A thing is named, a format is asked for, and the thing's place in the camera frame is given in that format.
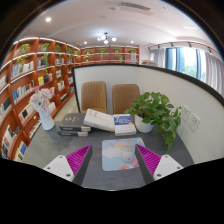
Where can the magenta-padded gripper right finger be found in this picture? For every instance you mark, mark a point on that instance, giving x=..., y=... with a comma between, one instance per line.
x=165, y=165

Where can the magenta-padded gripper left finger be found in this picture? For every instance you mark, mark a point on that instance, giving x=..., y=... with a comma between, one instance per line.
x=60, y=165

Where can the light blue printed mouse pad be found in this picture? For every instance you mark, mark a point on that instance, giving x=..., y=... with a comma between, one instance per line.
x=113, y=156

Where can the thick dark grey book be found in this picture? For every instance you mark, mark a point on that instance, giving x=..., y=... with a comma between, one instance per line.
x=71, y=133
x=74, y=121

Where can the white jug vase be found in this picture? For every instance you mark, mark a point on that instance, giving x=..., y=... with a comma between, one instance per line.
x=46, y=120

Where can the green plant in white pot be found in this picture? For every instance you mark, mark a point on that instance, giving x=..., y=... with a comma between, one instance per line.
x=153, y=108

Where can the thick white book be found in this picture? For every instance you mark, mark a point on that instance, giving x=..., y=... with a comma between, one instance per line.
x=98, y=120

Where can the blue-covered white book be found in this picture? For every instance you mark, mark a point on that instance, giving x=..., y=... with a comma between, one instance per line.
x=124, y=122

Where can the pink and white flower bouquet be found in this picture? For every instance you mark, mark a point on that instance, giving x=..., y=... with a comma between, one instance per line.
x=40, y=96

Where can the tan upholstered chair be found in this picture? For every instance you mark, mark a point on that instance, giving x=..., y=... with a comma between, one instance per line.
x=125, y=96
x=94, y=95

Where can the tall wooden bookshelf unit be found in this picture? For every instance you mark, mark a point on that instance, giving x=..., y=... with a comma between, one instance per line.
x=30, y=76

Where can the window with curtains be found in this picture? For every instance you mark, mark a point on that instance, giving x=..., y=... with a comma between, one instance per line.
x=190, y=63

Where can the ceiling lamp with round bulbs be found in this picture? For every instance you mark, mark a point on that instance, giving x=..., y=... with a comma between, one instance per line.
x=106, y=37

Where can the white wall socket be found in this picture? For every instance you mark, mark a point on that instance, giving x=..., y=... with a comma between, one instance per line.
x=194, y=122
x=185, y=113

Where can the wooden wall shelf with plants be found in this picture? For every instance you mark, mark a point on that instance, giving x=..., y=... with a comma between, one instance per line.
x=110, y=55

